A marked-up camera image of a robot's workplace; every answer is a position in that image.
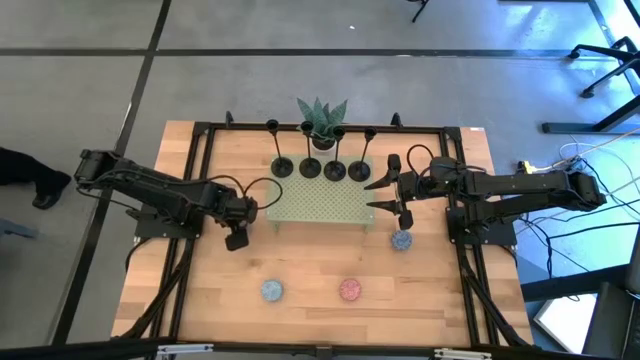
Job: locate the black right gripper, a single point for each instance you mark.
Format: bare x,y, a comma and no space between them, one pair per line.
425,182

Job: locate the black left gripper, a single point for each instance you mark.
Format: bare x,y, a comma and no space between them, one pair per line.
240,212

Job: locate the black candlestick holder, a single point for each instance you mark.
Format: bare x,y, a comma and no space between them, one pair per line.
359,171
310,168
282,167
335,171

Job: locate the blue speckled ball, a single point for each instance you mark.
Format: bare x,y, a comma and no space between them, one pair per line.
272,290

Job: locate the pink speckled ball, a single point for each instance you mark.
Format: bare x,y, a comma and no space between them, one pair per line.
350,289

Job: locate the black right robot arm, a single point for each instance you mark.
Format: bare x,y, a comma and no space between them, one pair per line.
525,185

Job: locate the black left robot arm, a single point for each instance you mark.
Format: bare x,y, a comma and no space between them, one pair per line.
150,187

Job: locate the green perforated metal shelf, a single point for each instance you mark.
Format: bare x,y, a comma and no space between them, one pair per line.
320,205

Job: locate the green plant in white pot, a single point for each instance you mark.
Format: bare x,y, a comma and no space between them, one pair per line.
320,117

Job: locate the yellow plug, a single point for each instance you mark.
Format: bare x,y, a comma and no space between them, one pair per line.
523,165

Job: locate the black chair base leg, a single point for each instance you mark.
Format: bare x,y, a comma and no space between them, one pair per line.
418,12

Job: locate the person's foot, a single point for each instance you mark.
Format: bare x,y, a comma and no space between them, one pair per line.
45,192

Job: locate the black desk leg bar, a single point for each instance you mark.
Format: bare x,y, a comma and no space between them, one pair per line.
575,128

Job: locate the black desk foot bar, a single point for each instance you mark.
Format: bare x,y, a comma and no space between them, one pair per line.
575,284

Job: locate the white flat panel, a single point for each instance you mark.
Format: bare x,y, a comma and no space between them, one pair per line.
565,325

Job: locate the grey chair base leg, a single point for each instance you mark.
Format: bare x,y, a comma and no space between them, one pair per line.
15,229

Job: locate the black office chair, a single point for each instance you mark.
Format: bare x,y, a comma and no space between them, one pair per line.
600,49

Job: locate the dark grey chair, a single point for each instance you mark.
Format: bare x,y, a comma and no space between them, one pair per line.
615,325

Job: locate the black aluminium table frame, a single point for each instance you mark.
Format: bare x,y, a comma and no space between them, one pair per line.
240,126

